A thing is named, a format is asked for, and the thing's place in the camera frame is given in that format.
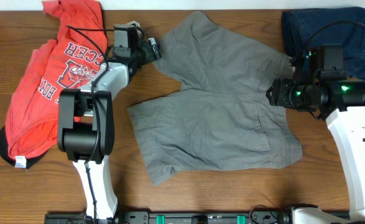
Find grey shorts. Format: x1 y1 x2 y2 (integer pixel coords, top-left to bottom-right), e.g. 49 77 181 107
128 11 302 185

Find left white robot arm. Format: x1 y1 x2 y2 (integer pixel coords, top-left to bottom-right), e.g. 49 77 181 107
45 38 161 223

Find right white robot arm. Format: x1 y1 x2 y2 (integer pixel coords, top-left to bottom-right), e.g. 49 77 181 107
266 78 365 223

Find red printed t-shirt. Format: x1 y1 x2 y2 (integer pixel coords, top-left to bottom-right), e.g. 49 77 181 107
5 0 108 159

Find folded navy garment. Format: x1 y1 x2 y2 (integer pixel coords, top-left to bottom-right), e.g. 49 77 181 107
281 6 365 81

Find black garment under t-shirt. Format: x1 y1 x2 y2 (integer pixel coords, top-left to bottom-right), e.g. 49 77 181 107
0 125 53 169

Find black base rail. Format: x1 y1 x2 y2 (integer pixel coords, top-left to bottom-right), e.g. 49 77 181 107
44 211 351 224

